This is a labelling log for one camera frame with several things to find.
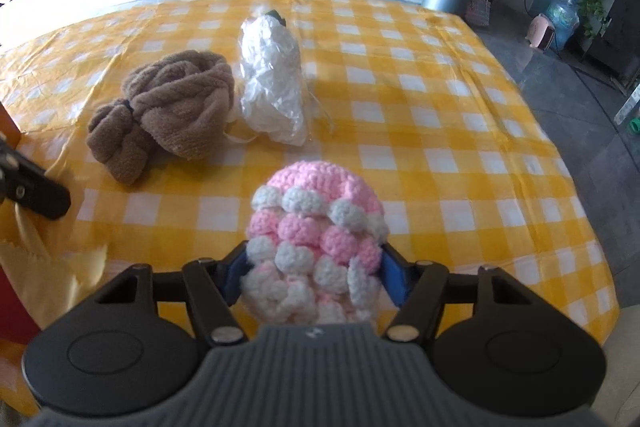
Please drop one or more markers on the red flat box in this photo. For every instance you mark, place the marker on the red flat box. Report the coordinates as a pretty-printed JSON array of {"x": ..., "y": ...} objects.
[{"x": 12, "y": 302}]

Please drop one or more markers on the brown fluffy towel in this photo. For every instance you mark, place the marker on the brown fluffy towel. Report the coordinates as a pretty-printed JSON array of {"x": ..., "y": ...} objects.
[{"x": 175, "y": 107}]

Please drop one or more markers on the white printed board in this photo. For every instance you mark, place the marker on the white printed board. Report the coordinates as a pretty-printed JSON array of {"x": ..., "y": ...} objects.
[{"x": 629, "y": 104}]

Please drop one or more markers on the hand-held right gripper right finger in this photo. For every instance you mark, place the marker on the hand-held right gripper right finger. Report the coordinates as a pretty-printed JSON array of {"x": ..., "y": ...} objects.
[{"x": 395, "y": 277}]

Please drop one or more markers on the cardboard box with white inside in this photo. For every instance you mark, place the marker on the cardboard box with white inside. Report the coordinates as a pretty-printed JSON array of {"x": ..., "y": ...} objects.
[{"x": 7, "y": 123}]

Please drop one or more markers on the woven basket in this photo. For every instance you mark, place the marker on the woven basket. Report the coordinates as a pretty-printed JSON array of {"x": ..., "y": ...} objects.
[{"x": 479, "y": 9}]

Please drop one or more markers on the yellow checked tablecloth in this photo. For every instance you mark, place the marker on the yellow checked tablecloth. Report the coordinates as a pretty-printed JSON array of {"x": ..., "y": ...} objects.
[{"x": 425, "y": 117}]

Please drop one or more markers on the white plastic bag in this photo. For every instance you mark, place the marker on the white plastic bag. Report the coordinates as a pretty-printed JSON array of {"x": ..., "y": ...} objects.
[{"x": 272, "y": 77}]

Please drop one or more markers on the dark grey cabinet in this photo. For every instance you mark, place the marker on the dark grey cabinet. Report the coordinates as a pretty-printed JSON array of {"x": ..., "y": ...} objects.
[{"x": 617, "y": 37}]

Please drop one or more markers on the blue water bottle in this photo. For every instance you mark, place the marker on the blue water bottle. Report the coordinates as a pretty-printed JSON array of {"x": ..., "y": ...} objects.
[{"x": 562, "y": 19}]

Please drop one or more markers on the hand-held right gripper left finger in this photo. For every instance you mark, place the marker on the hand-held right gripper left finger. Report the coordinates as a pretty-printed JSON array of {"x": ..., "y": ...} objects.
[{"x": 235, "y": 274}]

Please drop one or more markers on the pink small heater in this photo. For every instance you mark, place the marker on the pink small heater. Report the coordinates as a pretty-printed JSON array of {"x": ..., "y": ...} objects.
[{"x": 542, "y": 32}]

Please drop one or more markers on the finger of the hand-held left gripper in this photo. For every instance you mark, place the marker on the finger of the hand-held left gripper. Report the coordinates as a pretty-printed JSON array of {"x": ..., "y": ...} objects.
[{"x": 35, "y": 192}]

